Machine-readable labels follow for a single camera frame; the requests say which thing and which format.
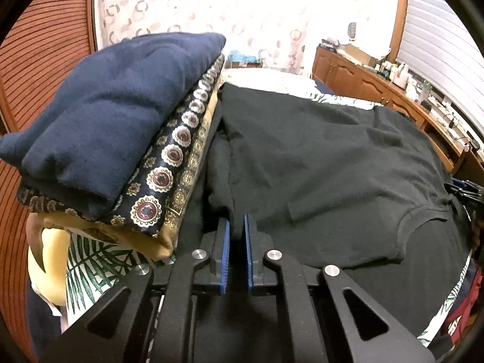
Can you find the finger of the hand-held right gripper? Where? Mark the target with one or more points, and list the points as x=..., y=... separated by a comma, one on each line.
x=463, y=191

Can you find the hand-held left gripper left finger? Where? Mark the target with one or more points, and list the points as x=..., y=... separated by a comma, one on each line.
x=225, y=257

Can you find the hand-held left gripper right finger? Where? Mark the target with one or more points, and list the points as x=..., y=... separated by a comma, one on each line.
x=247, y=257

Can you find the black printed t-shirt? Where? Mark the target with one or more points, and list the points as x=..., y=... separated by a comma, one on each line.
x=321, y=166

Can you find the folded yellow patterned cloth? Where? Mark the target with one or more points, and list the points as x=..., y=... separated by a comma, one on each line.
x=189, y=181

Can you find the dark medallion patterned cloth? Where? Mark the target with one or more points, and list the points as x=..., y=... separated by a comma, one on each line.
x=162, y=174

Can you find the red and dark clothing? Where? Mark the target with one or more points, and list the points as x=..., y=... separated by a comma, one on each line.
x=461, y=310

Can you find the floral leaf print bed sheet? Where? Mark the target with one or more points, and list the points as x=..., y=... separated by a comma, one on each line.
x=98, y=268

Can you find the white plastic bottle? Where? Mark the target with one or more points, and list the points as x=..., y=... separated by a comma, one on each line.
x=400, y=73

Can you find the long wooden cabinet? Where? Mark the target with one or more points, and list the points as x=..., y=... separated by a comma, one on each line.
x=378, y=87

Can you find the grey window blind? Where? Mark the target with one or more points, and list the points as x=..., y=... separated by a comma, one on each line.
x=442, y=30

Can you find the cardboard box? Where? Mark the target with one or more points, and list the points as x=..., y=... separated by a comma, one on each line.
x=357, y=52

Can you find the folded navy cloth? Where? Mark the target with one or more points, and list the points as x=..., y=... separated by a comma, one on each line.
x=113, y=113

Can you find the small white fan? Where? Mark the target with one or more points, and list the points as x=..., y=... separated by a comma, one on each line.
x=351, y=30

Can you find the blue bag on box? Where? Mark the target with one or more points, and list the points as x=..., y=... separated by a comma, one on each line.
x=242, y=57

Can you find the circle patterned sheer curtain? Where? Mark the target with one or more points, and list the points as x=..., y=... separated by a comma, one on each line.
x=227, y=15

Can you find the wooden louvered wardrobe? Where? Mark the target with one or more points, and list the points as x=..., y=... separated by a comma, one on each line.
x=37, y=64

